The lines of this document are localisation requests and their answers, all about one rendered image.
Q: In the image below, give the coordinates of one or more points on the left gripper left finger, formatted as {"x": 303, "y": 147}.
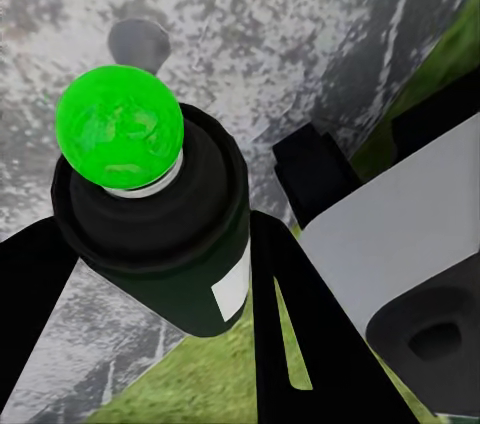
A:
{"x": 35, "y": 265}

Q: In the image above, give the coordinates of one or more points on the insectifuge atomizer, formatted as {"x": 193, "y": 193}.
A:
{"x": 151, "y": 193}

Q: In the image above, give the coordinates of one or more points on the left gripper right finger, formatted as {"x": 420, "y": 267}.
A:
{"x": 349, "y": 384}

